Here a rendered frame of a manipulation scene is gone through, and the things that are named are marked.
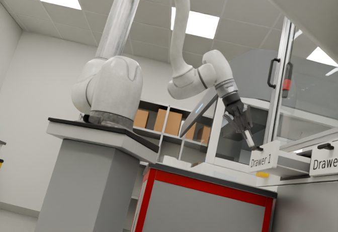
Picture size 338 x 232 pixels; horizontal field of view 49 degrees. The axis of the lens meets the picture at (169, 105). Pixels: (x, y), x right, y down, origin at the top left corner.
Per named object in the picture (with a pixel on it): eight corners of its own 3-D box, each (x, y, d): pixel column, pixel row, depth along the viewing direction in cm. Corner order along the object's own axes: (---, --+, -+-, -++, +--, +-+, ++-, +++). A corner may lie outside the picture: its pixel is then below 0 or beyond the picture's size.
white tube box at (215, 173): (213, 178, 175) (214, 170, 176) (204, 178, 183) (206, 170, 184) (235, 184, 178) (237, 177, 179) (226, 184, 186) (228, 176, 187)
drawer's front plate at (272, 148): (271, 167, 141) (276, 139, 144) (248, 172, 169) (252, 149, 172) (276, 168, 141) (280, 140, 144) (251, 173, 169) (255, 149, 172)
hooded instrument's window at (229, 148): (203, 162, 236) (218, 95, 248) (171, 177, 409) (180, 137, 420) (373, 205, 242) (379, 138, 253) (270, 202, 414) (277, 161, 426)
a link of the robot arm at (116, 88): (100, 108, 118) (117, 45, 123) (79, 111, 133) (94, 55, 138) (143, 123, 127) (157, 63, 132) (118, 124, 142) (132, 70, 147)
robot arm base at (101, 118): (62, 121, 121) (67, 104, 122) (102, 136, 140) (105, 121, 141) (107, 127, 112) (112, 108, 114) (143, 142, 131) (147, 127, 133)
